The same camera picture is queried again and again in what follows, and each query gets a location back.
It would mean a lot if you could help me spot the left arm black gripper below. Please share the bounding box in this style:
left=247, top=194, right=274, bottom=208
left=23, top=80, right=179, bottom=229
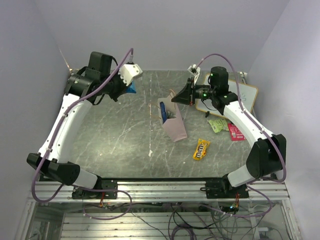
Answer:
left=101, top=68, right=134, bottom=103

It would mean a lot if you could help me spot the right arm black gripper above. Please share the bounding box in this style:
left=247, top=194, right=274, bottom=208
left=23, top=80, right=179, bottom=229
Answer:
left=171, top=77, right=216, bottom=106

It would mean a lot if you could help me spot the blue cookie snack packet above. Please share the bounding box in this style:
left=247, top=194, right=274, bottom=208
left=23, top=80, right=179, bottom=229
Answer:
left=126, top=81, right=137, bottom=94

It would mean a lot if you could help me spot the silver Big Foot candy packet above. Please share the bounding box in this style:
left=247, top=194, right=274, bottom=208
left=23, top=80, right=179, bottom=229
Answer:
left=167, top=111, right=177, bottom=119

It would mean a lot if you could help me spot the white paper bag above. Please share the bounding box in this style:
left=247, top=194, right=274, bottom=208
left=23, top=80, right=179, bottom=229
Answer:
left=148, top=89, right=188, bottom=143

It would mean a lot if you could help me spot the red snack packet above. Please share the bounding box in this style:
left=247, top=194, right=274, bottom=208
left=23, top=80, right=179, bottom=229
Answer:
left=228, top=123, right=246, bottom=142

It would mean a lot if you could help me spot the blue Burts chips bag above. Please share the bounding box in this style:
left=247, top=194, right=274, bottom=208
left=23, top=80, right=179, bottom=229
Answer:
left=159, top=101, right=168, bottom=124

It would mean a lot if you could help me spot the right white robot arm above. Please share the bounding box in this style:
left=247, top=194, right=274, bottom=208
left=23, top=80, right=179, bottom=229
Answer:
left=172, top=64, right=287, bottom=198

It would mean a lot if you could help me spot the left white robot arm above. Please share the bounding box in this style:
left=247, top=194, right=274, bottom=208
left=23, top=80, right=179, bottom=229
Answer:
left=26, top=51, right=143, bottom=199

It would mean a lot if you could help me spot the green snack packet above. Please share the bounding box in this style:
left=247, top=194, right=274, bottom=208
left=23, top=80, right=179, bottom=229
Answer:
left=208, top=119, right=229, bottom=133

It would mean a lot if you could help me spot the yellow M&M's packet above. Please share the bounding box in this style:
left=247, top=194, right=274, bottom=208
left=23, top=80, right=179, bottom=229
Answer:
left=193, top=138, right=211, bottom=161

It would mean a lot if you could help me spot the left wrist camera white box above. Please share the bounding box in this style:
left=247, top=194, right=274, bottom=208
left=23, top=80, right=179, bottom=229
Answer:
left=118, top=64, right=143, bottom=87

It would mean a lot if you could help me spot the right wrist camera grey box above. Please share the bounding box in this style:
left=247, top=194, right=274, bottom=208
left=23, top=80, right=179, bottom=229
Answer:
left=187, top=64, right=201, bottom=84

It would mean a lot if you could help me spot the whiteboard with yellow frame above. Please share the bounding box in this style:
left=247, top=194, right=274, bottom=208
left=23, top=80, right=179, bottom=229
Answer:
left=195, top=73, right=259, bottom=118

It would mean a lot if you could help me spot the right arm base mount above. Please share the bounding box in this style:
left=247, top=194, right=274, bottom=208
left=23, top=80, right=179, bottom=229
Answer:
left=200, top=178, right=249, bottom=199

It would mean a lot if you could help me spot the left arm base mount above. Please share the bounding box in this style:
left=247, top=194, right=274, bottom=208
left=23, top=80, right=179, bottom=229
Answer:
left=71, top=178, right=118, bottom=200

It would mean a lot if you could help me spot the aluminium frame rail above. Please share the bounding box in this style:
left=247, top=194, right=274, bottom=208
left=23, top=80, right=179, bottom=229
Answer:
left=35, top=181, right=290, bottom=203

